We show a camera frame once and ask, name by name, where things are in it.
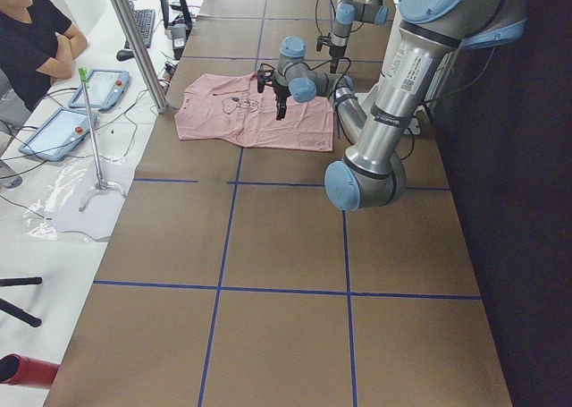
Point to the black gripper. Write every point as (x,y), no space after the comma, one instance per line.
(280,96)
(334,55)

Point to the pink Snoopy T-shirt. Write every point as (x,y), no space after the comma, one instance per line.
(231,109)

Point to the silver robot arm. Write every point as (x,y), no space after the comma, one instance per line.
(347,12)
(371,174)

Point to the black keyboard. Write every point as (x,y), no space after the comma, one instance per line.
(145,20)

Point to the black computer mouse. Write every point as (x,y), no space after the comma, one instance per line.
(124,55)

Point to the far blue teach pendant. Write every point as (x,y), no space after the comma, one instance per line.
(105,89)

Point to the blue teach pendant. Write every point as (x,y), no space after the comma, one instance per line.
(59,135)
(105,89)

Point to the metal stand with green top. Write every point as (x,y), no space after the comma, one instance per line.
(101,185)

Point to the clear plastic sheet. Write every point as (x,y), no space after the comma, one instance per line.
(57,210)

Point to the near blue teach pendant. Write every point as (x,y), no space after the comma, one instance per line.
(59,135)

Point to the person in black shirt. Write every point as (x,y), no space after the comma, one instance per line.
(39,44)

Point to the black tripod legs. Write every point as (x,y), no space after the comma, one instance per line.
(17,304)

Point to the red cylinder object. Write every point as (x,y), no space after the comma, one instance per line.
(17,370)

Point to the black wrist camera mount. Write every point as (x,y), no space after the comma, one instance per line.
(265,78)
(323,41)

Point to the aluminium frame post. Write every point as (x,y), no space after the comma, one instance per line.
(137,46)

